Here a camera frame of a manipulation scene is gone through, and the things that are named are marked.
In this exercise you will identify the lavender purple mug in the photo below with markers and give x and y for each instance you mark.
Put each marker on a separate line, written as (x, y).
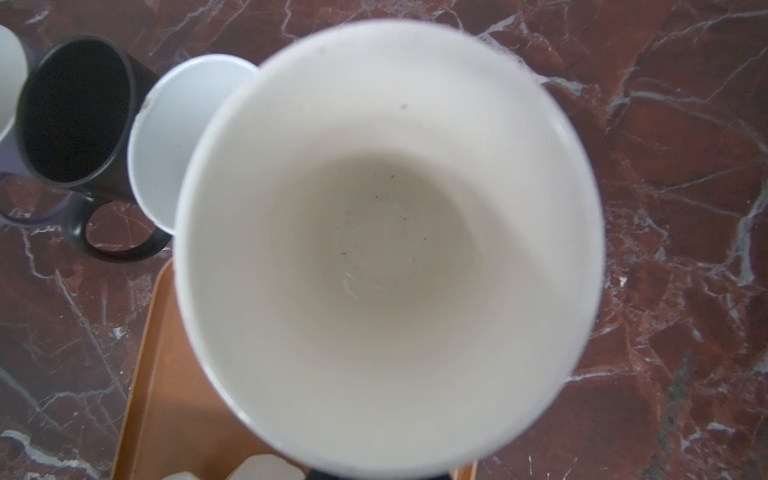
(17, 60)

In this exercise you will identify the white faceted mug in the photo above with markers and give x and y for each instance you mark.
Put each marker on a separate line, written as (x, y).
(255, 467)

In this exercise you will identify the black mug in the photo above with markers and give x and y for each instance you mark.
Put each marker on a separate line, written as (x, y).
(73, 122)

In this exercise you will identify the small blue mug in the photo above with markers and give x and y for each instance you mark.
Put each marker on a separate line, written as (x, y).
(168, 127)

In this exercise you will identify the orange brown tray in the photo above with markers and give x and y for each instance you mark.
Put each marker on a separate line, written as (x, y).
(175, 418)

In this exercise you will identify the large light blue mug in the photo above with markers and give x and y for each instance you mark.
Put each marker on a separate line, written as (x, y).
(390, 250)

